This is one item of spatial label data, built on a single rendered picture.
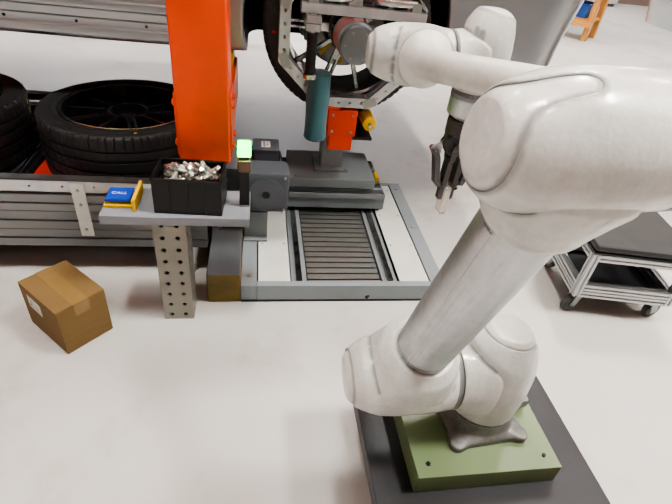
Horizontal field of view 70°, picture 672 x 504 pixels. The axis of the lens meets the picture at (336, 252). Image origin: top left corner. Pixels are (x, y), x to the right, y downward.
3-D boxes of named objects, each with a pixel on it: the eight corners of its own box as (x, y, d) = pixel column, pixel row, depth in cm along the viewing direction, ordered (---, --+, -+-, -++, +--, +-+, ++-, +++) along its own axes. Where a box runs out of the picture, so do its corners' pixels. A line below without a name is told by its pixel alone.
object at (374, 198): (368, 175, 257) (371, 158, 251) (382, 210, 229) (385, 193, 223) (275, 171, 249) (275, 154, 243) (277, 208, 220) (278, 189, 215)
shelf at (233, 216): (250, 199, 159) (250, 191, 158) (249, 227, 146) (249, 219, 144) (113, 195, 152) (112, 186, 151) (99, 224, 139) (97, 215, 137)
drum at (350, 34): (365, 53, 188) (370, 14, 180) (375, 69, 171) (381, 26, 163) (329, 50, 186) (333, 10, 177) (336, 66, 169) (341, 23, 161)
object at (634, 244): (559, 313, 195) (595, 246, 175) (534, 259, 224) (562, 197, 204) (661, 324, 196) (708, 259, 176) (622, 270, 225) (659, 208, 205)
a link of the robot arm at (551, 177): (443, 421, 100) (340, 430, 95) (425, 348, 108) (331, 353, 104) (785, 152, 37) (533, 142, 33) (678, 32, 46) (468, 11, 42)
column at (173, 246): (197, 299, 178) (188, 202, 153) (194, 318, 170) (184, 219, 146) (169, 299, 177) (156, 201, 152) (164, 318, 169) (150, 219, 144)
